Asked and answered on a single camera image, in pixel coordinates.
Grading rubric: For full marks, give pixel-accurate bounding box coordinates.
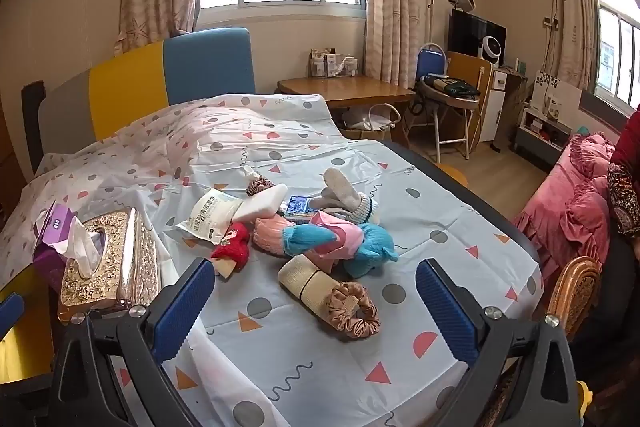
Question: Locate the wooden desk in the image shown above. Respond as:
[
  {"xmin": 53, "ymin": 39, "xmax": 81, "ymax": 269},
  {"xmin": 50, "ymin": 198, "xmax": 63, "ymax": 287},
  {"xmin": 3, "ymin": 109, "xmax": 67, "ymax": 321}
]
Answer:
[{"xmin": 276, "ymin": 74, "xmax": 416, "ymax": 110}]

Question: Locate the red knitted doll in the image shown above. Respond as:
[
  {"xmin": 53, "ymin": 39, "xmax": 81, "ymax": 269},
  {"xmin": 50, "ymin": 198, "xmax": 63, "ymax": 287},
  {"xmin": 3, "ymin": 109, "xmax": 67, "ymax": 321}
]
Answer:
[{"xmin": 210, "ymin": 222, "xmax": 251, "ymax": 278}]

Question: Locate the black monitor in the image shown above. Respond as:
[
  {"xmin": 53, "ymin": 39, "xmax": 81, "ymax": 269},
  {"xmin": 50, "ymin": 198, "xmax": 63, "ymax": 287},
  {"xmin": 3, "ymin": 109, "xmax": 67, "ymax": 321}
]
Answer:
[{"xmin": 447, "ymin": 9, "xmax": 507, "ymax": 68}]

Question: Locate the white woven basket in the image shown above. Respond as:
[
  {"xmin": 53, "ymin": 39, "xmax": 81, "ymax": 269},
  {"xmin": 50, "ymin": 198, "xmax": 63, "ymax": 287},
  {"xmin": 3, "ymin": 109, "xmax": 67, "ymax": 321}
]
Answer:
[{"xmin": 342, "ymin": 103, "xmax": 402, "ymax": 140}]

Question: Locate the wooden folding board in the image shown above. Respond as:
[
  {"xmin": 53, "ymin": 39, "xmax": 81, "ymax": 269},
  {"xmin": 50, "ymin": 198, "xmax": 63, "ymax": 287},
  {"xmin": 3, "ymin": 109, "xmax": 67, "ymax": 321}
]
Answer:
[{"xmin": 445, "ymin": 51, "xmax": 493, "ymax": 142}]

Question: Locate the desktop cosmetics organizer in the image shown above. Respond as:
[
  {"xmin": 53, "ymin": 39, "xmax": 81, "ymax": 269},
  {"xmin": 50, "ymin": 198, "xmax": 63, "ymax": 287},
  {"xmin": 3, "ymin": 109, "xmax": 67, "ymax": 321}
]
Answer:
[{"xmin": 310, "ymin": 48, "xmax": 360, "ymax": 78}]

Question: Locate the white cabinet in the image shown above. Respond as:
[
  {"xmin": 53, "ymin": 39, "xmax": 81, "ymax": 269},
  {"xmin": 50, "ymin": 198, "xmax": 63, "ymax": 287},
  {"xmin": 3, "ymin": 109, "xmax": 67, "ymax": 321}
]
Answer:
[{"xmin": 480, "ymin": 67, "xmax": 508, "ymax": 142}]

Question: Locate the black bag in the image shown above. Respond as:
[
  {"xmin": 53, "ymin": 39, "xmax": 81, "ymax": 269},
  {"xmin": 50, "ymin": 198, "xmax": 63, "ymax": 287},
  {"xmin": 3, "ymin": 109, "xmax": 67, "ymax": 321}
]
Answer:
[{"xmin": 435, "ymin": 77, "xmax": 481, "ymax": 98}]

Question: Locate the white desk fan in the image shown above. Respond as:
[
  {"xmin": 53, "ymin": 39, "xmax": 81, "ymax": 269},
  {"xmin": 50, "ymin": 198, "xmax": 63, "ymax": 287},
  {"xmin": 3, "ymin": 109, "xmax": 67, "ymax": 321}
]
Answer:
[{"xmin": 477, "ymin": 36, "xmax": 501, "ymax": 60}]

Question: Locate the grey yellow blue sofa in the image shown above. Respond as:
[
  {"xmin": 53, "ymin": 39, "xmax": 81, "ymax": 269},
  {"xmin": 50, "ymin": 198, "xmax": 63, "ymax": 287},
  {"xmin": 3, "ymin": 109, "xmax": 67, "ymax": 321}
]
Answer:
[{"xmin": 22, "ymin": 27, "xmax": 257, "ymax": 178}]

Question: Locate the pink knitted sock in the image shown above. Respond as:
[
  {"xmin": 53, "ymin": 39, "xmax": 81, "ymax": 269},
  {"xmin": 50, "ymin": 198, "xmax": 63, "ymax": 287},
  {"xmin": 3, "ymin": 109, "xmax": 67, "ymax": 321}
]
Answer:
[{"xmin": 252, "ymin": 214, "xmax": 296, "ymax": 253}]

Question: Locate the purple cardboard box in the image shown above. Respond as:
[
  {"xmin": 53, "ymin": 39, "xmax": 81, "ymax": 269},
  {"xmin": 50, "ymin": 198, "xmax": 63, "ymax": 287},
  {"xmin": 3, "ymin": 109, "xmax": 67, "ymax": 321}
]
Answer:
[{"xmin": 32, "ymin": 202, "xmax": 88, "ymax": 288}]

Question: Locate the pink ruffled bedspread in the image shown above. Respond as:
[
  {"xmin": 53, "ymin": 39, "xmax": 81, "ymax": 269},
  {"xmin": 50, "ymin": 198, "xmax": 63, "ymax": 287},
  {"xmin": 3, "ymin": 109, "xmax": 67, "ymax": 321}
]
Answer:
[{"xmin": 512, "ymin": 132, "xmax": 618, "ymax": 278}]

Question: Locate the ornate gold tissue box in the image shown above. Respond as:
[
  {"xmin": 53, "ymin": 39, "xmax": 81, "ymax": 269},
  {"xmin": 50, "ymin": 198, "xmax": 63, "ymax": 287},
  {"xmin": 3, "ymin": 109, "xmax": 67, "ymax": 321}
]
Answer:
[{"xmin": 57, "ymin": 209, "xmax": 162, "ymax": 323}]

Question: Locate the patterned dark scrunchie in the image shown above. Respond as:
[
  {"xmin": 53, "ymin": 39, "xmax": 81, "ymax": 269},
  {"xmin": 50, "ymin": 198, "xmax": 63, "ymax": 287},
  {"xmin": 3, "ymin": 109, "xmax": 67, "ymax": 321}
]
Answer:
[{"xmin": 243, "ymin": 165, "xmax": 276, "ymax": 198}]

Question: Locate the beige elastic bandage roll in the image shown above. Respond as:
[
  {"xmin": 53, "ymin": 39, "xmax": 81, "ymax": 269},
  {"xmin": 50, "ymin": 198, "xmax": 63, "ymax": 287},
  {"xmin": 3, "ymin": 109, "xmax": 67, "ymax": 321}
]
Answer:
[{"xmin": 277, "ymin": 253, "xmax": 351, "ymax": 320}]

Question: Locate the carved wooden chair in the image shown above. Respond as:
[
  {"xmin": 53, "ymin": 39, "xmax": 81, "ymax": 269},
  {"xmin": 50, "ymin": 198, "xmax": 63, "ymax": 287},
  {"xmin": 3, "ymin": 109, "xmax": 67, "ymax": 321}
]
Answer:
[{"xmin": 547, "ymin": 256, "xmax": 603, "ymax": 338}]

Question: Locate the white leaf print box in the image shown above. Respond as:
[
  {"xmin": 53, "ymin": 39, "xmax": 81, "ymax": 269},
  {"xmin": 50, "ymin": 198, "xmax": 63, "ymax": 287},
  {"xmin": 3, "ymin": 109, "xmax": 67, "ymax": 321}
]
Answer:
[{"xmin": 530, "ymin": 71, "xmax": 583, "ymax": 128}]

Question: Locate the blue milk carton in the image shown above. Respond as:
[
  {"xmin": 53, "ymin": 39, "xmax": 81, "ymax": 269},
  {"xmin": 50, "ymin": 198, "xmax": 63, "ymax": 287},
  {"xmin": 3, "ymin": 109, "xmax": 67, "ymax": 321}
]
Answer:
[{"xmin": 280, "ymin": 194, "xmax": 321, "ymax": 224}]

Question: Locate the pink satin scrunchie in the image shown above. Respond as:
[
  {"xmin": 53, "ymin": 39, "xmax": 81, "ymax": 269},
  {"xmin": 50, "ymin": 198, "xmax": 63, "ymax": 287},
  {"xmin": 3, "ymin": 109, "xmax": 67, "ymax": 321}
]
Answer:
[{"xmin": 319, "ymin": 282, "xmax": 381, "ymax": 333}]

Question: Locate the white wipes packet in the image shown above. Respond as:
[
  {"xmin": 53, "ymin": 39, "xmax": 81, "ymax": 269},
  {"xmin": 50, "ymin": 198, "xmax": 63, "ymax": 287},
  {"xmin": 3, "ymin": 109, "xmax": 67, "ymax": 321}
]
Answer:
[{"xmin": 175, "ymin": 189, "xmax": 246, "ymax": 240}]

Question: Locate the cream knitted sock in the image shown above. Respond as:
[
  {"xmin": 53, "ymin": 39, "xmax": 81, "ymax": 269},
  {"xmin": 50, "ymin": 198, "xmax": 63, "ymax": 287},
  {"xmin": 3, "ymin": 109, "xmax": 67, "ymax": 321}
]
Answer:
[{"xmin": 306, "ymin": 167, "xmax": 382, "ymax": 225}]

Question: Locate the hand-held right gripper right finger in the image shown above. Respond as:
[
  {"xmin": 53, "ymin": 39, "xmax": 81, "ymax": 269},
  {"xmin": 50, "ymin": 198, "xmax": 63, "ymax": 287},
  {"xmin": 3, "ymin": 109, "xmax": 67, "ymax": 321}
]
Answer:
[{"xmin": 415, "ymin": 258, "xmax": 583, "ymax": 427}]

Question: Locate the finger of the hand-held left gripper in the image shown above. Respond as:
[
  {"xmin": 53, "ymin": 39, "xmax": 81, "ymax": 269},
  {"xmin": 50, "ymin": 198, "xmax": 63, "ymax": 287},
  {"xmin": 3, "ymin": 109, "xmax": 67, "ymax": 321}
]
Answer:
[{"xmin": 0, "ymin": 293, "xmax": 26, "ymax": 334}]

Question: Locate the beige corner curtain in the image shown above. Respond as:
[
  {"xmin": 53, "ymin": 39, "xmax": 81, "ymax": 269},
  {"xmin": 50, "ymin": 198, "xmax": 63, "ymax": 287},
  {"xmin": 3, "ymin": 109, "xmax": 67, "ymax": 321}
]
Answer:
[{"xmin": 550, "ymin": 0, "xmax": 601, "ymax": 92}]

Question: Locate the grey low shelf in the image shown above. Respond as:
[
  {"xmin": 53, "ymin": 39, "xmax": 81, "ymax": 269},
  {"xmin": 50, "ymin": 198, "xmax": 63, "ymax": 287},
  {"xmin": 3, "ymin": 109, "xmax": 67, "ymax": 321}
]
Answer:
[{"xmin": 515, "ymin": 104, "xmax": 573, "ymax": 168}]

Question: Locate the blue plush toy pink dress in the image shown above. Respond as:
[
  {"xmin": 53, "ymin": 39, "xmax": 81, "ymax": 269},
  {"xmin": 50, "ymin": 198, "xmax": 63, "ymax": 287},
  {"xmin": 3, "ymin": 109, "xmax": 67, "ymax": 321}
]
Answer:
[{"xmin": 281, "ymin": 209, "xmax": 400, "ymax": 279}]

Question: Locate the white foam sponge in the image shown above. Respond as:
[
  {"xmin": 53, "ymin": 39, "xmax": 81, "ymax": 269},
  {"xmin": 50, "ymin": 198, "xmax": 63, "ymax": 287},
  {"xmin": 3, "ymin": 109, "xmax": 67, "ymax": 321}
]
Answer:
[{"xmin": 231, "ymin": 183, "xmax": 290, "ymax": 224}]

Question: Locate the white folding chair with bag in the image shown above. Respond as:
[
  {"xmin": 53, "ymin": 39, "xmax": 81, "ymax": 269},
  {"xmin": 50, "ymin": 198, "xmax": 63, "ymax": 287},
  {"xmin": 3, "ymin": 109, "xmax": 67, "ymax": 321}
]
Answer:
[{"xmin": 415, "ymin": 74, "xmax": 483, "ymax": 160}]

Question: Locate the blue chair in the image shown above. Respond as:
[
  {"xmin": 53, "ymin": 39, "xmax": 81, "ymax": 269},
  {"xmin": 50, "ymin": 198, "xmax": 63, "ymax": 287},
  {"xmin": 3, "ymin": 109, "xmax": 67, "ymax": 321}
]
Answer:
[{"xmin": 416, "ymin": 43, "xmax": 448, "ymax": 82}]

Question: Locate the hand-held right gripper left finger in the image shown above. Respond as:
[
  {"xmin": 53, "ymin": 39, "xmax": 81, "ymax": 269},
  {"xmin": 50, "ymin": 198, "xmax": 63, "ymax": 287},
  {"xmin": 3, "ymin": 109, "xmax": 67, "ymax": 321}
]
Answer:
[{"xmin": 50, "ymin": 257, "xmax": 217, "ymax": 427}]

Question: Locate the patterned plastic tablecloth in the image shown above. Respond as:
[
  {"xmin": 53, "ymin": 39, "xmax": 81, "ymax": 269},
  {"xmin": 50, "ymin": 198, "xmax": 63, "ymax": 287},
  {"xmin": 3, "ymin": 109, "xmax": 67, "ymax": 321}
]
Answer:
[{"xmin": 0, "ymin": 93, "xmax": 543, "ymax": 427}]

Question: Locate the side window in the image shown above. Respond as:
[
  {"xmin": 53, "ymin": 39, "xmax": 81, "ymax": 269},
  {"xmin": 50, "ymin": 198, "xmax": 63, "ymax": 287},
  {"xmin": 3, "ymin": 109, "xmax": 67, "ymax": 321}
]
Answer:
[{"xmin": 592, "ymin": 0, "xmax": 640, "ymax": 108}]

